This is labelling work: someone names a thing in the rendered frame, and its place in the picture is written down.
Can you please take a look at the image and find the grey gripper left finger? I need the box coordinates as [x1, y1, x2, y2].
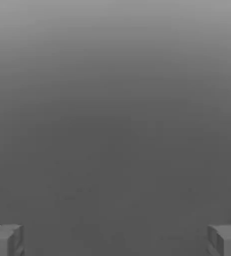
[0, 223, 25, 256]

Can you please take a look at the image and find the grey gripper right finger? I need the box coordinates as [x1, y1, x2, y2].
[206, 224, 231, 256]

